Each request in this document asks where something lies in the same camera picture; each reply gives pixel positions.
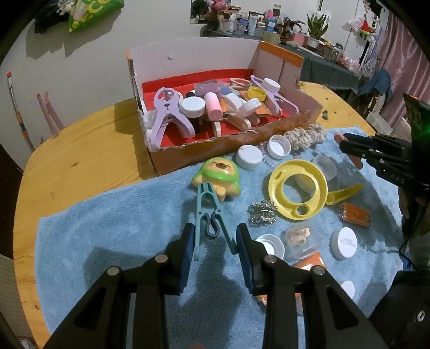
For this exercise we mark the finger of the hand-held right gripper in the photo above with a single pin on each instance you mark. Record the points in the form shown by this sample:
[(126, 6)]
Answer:
[(369, 140), (357, 151)]

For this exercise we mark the green avocado toy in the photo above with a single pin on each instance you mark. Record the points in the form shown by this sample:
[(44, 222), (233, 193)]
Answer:
[(218, 167)]

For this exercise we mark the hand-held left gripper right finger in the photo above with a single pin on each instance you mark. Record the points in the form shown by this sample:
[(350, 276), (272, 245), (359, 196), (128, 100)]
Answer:
[(244, 258)]

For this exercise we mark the blue hanging cloth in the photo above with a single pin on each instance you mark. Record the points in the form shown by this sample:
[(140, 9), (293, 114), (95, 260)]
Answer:
[(379, 82)]

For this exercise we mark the black hanging bag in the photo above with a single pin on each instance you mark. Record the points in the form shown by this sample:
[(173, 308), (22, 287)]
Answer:
[(45, 18)]

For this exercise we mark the white lid near box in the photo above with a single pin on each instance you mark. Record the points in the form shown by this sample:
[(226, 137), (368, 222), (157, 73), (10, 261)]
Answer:
[(248, 157)]

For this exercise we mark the green shopping bag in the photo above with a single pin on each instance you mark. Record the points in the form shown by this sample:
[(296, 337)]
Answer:
[(90, 16)]

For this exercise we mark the white round jar lid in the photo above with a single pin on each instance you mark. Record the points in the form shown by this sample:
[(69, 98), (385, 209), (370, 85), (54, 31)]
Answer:
[(343, 243)]

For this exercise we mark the blue towel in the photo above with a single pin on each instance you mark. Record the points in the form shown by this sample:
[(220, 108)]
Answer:
[(117, 218)]

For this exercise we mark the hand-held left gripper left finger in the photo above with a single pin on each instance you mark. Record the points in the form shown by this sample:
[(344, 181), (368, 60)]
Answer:
[(188, 255)]

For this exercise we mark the potted green plant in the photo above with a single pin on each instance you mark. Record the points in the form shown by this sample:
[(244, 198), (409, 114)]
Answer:
[(317, 25)]

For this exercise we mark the white screw cap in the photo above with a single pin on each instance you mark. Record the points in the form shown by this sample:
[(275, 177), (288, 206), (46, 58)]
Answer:
[(270, 85)]

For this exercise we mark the cluttered cosmetic bottles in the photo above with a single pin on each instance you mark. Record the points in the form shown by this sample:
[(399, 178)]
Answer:
[(262, 25)]

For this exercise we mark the white bottle cap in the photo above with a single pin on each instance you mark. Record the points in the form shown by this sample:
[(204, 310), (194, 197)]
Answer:
[(278, 146)]

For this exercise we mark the orange wrapped packet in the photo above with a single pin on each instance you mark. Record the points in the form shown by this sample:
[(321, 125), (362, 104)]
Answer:
[(355, 214)]

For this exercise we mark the yellow plastic stick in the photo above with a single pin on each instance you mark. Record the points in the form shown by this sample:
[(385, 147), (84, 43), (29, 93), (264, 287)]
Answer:
[(346, 194)]

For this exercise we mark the person's right forearm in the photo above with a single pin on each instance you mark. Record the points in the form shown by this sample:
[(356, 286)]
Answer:
[(420, 250)]

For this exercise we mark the beige crochet scrunchie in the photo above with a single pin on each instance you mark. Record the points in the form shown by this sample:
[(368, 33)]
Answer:
[(302, 136)]

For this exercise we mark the white plush toy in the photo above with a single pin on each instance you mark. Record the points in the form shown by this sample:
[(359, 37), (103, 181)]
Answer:
[(63, 5)]

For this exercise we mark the small clear lidded box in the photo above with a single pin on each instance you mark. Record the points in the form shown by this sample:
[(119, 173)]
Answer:
[(300, 240)]

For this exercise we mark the pink curtain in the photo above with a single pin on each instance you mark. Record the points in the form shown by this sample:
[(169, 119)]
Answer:
[(403, 50)]

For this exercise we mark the white flip lid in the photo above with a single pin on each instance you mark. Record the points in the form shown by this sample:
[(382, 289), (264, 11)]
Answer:
[(252, 106)]

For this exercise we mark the orange packet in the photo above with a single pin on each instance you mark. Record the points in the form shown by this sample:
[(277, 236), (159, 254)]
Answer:
[(355, 214), (310, 261)]

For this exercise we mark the yellow bottle cap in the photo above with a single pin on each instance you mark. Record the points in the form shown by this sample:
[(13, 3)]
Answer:
[(256, 93)]

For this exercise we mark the large purple clip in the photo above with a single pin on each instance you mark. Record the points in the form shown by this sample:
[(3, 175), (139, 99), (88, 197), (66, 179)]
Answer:
[(168, 114), (275, 104)]

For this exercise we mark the dark cloth side table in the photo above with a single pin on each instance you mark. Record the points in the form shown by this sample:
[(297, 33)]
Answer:
[(322, 67)]

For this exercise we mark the purple plastic case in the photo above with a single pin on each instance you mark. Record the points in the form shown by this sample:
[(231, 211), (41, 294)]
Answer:
[(206, 88)]

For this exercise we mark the pink cylinder roll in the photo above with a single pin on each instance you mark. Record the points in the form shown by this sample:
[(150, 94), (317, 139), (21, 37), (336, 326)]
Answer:
[(212, 106)]

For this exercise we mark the broom stick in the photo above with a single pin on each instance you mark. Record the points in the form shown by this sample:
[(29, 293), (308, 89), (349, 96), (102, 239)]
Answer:
[(15, 104)]

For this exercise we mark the white lidded dark jar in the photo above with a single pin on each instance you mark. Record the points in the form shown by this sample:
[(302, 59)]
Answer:
[(193, 107)]

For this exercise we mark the small white cap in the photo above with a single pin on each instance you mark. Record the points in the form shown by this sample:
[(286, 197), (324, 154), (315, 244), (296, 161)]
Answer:
[(347, 289)]

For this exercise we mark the silver rimmed white cap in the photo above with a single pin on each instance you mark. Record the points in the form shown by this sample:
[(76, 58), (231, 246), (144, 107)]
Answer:
[(270, 245)]

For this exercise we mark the teal clothes peg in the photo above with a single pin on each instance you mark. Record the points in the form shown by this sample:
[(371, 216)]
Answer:
[(201, 208)]

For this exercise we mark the cardboard box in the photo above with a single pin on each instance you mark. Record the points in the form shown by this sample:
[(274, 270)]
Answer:
[(235, 147)]

